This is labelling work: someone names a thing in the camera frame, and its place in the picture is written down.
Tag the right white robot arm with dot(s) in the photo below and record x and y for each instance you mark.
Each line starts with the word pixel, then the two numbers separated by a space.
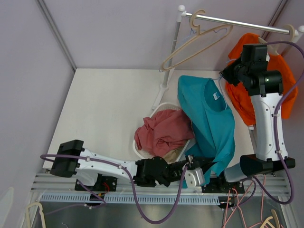
pixel 270 140

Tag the orange t shirt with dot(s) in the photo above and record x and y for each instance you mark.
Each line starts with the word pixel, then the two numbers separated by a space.
pixel 239 95

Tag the beige t shirt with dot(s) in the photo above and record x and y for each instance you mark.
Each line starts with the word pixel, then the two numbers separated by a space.
pixel 173 155

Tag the pink wire hangers on floor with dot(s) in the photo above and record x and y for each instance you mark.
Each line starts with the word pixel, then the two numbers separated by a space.
pixel 239 203

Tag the white perforated plastic basket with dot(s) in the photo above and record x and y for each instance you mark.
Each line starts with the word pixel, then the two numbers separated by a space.
pixel 161 107

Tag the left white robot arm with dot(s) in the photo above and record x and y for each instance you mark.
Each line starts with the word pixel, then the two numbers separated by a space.
pixel 73 160

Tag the white clothes rack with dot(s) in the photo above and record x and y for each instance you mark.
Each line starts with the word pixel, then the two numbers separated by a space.
pixel 182 13

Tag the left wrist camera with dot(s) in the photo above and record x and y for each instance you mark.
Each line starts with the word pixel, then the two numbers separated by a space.
pixel 194 178

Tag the light blue wire hanger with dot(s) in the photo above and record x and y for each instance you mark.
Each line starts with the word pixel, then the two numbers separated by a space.
pixel 192 33
pixel 220 79

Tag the beige hanger bottom left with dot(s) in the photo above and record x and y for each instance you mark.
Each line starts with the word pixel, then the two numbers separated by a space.
pixel 30 212

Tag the beige hanger under orange shirt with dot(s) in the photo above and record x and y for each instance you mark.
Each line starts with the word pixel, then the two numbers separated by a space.
pixel 273 49

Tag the white slotted cable duct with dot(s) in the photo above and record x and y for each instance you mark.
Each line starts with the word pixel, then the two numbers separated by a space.
pixel 129 199

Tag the beige hanger bottom right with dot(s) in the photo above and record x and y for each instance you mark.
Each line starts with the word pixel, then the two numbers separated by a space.
pixel 270 222

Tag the beige plastic hanger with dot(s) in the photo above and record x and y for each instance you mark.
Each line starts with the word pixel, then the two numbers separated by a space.
pixel 168 63

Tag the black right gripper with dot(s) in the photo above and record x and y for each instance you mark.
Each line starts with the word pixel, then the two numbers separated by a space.
pixel 227 72

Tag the pink t shirt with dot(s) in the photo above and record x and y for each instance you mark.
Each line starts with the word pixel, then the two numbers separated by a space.
pixel 166 131

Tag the teal t shirt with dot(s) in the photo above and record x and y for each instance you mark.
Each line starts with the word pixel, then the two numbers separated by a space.
pixel 212 121

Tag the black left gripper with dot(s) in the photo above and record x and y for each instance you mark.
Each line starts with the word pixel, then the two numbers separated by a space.
pixel 198 162

